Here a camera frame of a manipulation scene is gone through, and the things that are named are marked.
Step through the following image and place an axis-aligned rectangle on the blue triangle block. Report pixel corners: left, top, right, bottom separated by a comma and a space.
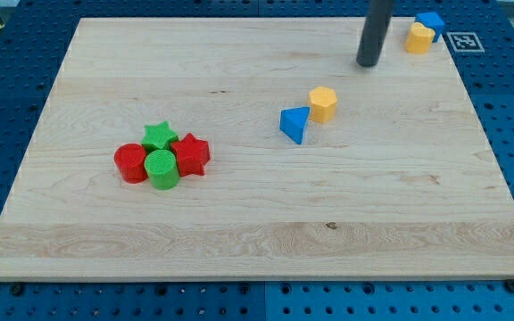
279, 106, 311, 144

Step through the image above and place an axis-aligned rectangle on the red star block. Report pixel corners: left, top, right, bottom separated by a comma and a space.
170, 133, 211, 177

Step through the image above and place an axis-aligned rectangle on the light wooden board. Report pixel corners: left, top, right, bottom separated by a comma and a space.
0, 18, 514, 282

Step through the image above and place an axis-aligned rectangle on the yellow hexagon block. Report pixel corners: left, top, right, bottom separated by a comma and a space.
308, 86, 337, 123

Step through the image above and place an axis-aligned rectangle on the green cylinder block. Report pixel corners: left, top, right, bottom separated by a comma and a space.
145, 150, 180, 190

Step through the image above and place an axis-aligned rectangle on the green star block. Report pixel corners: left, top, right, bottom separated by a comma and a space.
141, 121, 178, 152

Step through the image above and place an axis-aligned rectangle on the red cylinder block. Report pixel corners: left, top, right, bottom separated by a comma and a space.
113, 143, 147, 184

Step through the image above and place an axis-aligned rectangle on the yellow rounded block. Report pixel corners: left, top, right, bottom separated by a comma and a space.
404, 22, 435, 54

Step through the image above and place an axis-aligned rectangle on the blue cube block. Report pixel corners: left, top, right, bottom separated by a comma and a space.
414, 12, 445, 43

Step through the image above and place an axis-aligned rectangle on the white fiducial marker tag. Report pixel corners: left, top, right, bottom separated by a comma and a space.
446, 31, 485, 53

